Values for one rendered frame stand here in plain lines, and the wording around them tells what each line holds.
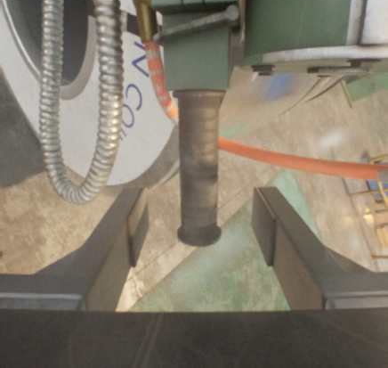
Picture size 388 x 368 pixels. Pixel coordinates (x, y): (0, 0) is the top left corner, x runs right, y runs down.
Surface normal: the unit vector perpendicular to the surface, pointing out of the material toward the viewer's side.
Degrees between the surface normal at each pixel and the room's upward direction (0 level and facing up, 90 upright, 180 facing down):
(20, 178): 0
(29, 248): 0
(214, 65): 58
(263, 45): 109
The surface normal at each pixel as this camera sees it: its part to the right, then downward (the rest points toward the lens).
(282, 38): -0.78, 0.19
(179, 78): -0.18, 0.29
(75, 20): 0.71, 0.02
